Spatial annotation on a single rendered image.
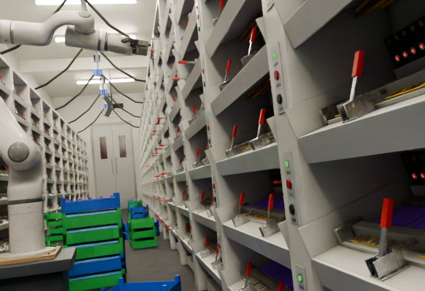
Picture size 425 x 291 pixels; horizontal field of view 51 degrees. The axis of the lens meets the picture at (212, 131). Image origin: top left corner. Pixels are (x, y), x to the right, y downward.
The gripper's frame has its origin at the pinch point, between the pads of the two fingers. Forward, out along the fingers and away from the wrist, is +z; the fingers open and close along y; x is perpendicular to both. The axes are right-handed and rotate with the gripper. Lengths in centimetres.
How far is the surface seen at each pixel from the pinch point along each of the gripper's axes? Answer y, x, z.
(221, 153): 40, -43, 28
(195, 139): -30, -31, 29
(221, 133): 40, -36, 28
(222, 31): 62, -12, 21
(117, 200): -67, -64, -4
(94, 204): -66, -67, -16
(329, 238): 110, -61, 34
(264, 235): 83, -64, 32
